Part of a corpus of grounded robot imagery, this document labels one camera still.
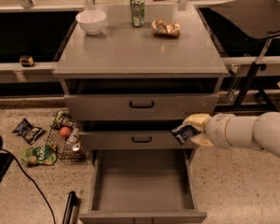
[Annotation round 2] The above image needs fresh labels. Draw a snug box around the yellow black tape measure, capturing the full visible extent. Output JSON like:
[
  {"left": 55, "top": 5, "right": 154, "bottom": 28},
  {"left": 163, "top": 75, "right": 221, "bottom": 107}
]
[{"left": 20, "top": 55, "right": 35, "bottom": 67}]

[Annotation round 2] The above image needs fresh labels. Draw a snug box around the green soda can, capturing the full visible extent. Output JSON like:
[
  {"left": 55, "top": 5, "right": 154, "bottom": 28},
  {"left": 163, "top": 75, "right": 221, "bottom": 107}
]
[{"left": 130, "top": 0, "right": 145, "bottom": 27}]

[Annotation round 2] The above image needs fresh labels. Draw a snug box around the green snack bag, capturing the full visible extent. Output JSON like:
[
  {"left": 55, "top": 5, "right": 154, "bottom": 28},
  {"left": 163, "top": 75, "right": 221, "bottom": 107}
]
[{"left": 21, "top": 145, "right": 57, "bottom": 166}]

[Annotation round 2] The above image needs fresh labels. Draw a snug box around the dark blue rxbar wrapper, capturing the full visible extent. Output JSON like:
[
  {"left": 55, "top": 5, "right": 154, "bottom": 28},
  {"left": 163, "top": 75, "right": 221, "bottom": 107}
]
[{"left": 171, "top": 125, "right": 200, "bottom": 145}]

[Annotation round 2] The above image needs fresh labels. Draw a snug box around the grey top drawer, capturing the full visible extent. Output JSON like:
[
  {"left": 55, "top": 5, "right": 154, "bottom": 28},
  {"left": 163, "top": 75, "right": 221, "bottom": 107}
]
[{"left": 64, "top": 94, "right": 218, "bottom": 121}]

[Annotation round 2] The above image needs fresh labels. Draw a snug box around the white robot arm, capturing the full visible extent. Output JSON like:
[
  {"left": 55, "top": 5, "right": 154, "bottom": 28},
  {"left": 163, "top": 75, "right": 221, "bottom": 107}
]
[{"left": 183, "top": 112, "right": 280, "bottom": 159}]

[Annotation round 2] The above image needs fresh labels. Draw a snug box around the wire basket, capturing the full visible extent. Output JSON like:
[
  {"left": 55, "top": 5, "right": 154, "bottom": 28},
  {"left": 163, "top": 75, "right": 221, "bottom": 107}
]
[{"left": 46, "top": 122, "right": 87, "bottom": 161}]

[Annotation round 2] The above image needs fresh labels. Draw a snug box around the green bag in basket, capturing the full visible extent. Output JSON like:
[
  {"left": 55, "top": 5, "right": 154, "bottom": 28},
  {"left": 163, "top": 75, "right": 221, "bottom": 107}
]
[{"left": 50, "top": 110, "right": 76, "bottom": 130}]

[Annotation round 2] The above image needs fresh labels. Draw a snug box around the grey middle drawer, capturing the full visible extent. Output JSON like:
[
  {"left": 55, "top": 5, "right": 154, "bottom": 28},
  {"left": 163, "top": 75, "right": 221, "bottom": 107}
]
[{"left": 79, "top": 131, "right": 199, "bottom": 150}]

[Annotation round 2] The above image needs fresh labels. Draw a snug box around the black object bottom edge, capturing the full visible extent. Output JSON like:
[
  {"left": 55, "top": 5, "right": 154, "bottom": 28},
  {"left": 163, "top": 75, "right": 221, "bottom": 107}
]
[{"left": 62, "top": 191, "right": 79, "bottom": 224}]

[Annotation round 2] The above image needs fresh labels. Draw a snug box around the white bowl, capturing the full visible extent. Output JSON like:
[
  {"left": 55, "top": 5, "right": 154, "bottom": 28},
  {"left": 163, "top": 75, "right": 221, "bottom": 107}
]
[{"left": 76, "top": 10, "right": 106, "bottom": 35}]

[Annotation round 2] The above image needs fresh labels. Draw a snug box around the silver can in basket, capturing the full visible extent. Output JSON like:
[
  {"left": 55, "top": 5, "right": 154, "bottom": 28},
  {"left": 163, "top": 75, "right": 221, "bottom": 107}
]
[{"left": 72, "top": 142, "right": 84, "bottom": 156}]

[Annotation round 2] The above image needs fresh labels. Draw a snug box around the blue chip bag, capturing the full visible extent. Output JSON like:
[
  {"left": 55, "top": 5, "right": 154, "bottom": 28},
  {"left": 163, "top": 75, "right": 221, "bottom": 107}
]
[{"left": 12, "top": 119, "right": 43, "bottom": 145}]

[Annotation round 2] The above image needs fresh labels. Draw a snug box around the grey open bottom drawer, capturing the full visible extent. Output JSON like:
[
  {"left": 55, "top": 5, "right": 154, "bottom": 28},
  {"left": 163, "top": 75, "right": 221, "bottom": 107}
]
[{"left": 79, "top": 149, "right": 207, "bottom": 224}]

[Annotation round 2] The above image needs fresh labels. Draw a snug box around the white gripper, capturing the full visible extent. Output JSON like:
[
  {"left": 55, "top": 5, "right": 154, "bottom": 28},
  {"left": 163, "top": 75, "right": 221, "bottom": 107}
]
[{"left": 183, "top": 113, "right": 234, "bottom": 149}]

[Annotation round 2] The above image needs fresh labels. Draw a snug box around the grey drawer cabinet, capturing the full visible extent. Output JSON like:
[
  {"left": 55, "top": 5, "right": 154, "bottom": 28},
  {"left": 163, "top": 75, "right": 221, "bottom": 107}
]
[{"left": 52, "top": 2, "right": 230, "bottom": 161}]

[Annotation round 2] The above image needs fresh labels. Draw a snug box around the gold crinkled snack bag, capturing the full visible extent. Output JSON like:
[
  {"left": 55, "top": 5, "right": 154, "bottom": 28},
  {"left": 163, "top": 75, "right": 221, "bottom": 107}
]
[{"left": 152, "top": 19, "right": 180, "bottom": 37}]

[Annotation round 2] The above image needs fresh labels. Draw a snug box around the black tray stand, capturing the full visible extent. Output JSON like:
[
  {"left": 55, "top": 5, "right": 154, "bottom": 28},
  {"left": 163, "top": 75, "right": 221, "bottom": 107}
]
[{"left": 209, "top": 0, "right": 280, "bottom": 109}]

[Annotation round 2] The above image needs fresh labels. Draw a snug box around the orange fruit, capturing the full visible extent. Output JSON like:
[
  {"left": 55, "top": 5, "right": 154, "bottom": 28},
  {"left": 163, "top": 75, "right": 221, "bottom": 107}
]
[{"left": 59, "top": 127, "right": 72, "bottom": 138}]

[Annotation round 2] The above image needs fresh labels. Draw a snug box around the black cable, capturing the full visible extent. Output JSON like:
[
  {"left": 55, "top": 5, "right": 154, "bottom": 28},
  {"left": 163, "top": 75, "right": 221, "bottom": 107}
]
[{"left": 0, "top": 148, "right": 58, "bottom": 224}]

